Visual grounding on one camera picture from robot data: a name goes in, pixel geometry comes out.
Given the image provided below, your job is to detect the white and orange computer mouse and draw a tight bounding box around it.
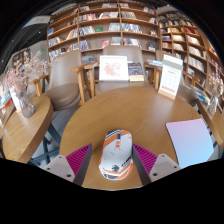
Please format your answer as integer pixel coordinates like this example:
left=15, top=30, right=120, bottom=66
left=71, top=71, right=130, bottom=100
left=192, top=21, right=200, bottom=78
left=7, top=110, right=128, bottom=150
left=98, top=129, right=135, bottom=181

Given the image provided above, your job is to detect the beige padded wooden armchair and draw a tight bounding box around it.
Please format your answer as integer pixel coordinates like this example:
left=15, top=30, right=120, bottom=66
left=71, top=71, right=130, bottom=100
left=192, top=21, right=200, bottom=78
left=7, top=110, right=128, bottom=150
left=154, top=49, right=201, bottom=108
left=84, top=44, right=156, bottom=98
left=41, top=49, right=88, bottom=111

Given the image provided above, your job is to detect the stack of colourful books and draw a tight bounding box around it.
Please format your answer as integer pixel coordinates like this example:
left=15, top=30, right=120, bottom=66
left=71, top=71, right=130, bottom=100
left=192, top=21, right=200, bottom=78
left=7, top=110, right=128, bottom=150
left=190, top=84, right=211, bottom=106

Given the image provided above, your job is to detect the large wooden bookshelf unit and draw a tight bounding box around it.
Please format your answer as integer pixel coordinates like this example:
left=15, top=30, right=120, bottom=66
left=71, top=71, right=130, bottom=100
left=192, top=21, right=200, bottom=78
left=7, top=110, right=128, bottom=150
left=46, top=2, right=159, bottom=63

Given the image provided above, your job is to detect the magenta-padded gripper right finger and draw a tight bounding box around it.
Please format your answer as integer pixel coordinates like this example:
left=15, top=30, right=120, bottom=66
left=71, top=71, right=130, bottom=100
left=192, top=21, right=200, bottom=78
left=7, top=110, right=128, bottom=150
left=132, top=143, right=183, bottom=186

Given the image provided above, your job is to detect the glass vase with pink flowers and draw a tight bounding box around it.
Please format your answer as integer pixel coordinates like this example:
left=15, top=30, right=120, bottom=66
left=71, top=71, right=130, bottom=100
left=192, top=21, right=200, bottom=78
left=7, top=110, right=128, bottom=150
left=3, top=51, right=58, bottom=118

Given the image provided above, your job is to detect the curved wooden side table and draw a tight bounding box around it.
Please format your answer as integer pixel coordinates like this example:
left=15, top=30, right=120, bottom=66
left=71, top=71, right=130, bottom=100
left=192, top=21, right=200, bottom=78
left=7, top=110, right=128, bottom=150
left=196, top=99, right=224, bottom=158

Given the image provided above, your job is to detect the dark cover book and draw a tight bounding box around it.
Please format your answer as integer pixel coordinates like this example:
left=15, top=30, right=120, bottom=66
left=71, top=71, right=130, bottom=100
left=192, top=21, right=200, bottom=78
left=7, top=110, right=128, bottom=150
left=127, top=62, right=145, bottom=83

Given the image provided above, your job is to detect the light blue book stack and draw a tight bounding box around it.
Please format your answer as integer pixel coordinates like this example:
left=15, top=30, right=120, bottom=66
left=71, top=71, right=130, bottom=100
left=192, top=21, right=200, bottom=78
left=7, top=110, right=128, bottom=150
left=147, top=59, right=164, bottom=68

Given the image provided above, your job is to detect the round wooden side table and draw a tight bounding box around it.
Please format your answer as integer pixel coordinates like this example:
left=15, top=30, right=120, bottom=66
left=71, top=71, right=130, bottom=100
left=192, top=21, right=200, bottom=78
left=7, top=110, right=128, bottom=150
left=1, top=95, right=63, bottom=164

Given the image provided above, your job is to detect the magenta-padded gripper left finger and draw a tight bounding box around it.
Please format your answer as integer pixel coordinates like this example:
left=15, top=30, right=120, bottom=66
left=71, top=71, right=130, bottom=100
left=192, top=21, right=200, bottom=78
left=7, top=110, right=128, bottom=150
left=44, top=143, right=93, bottom=187

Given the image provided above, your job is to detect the distant wooden bookshelf unit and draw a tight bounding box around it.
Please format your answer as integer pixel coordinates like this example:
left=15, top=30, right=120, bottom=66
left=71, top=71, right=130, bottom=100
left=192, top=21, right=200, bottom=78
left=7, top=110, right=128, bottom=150
left=11, top=48, right=33, bottom=69

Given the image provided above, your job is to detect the white framed floral picture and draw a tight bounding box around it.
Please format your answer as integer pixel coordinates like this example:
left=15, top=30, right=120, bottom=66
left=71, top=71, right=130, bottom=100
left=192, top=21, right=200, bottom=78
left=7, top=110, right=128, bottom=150
left=98, top=55, right=130, bottom=83

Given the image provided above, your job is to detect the glass vase with dried flowers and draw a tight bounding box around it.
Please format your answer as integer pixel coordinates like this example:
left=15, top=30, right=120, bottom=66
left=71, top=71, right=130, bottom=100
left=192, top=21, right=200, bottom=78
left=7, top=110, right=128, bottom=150
left=207, top=61, right=224, bottom=116

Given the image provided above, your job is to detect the small white table sign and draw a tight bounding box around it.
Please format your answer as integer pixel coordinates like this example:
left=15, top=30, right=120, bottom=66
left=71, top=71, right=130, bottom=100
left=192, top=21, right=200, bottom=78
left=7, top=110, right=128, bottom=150
left=9, top=87, right=23, bottom=114

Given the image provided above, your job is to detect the white sign on wooden base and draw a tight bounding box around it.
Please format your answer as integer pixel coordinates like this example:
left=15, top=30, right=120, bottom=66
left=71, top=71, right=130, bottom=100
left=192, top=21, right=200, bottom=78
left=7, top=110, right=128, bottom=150
left=157, top=54, right=184, bottom=101

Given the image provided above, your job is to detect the pale lilac mouse pad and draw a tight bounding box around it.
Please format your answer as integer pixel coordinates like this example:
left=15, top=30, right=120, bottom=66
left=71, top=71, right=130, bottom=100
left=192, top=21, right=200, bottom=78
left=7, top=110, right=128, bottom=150
left=165, top=118, right=215, bottom=169

